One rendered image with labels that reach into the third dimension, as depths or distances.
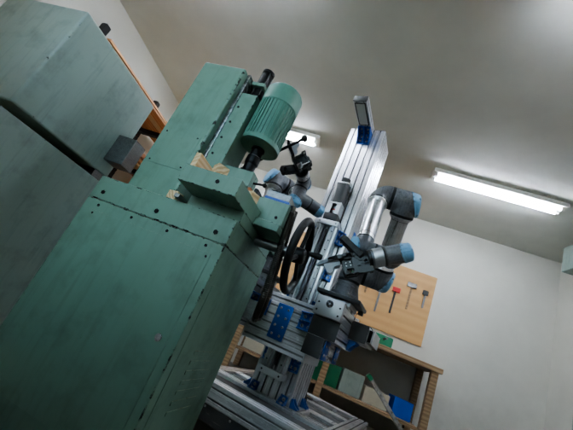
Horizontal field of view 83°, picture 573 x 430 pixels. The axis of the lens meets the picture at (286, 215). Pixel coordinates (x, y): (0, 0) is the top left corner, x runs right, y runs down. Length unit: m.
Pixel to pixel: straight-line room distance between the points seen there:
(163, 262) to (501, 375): 4.35
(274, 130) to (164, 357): 0.93
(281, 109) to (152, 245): 0.77
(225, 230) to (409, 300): 3.77
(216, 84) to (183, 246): 0.81
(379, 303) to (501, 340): 1.47
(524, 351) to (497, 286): 0.78
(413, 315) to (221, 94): 3.74
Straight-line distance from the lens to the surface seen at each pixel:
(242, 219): 1.07
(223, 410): 1.70
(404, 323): 4.54
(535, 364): 5.08
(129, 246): 1.17
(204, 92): 1.59
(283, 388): 1.93
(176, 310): 1.03
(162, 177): 1.38
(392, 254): 1.27
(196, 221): 1.09
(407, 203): 1.65
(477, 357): 4.80
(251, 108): 1.50
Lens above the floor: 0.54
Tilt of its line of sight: 19 degrees up
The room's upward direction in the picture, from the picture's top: 23 degrees clockwise
